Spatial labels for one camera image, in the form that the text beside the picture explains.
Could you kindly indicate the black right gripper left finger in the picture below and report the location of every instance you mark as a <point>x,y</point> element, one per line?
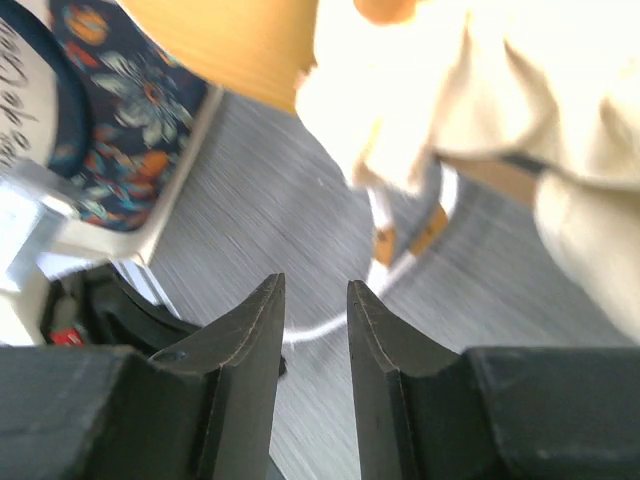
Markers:
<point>199,409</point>

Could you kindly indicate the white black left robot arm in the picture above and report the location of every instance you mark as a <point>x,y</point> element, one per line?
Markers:
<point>61,282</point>

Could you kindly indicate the beige canvas tote bag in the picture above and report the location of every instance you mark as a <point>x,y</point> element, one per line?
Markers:
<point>127,133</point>

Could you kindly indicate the wooden pet bed frame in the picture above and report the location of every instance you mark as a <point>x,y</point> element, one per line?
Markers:
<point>235,45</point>

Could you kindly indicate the bear print white cushion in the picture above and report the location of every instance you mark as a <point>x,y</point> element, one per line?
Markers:
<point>557,81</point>

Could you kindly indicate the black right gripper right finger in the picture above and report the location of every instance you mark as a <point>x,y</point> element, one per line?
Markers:
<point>425,412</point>

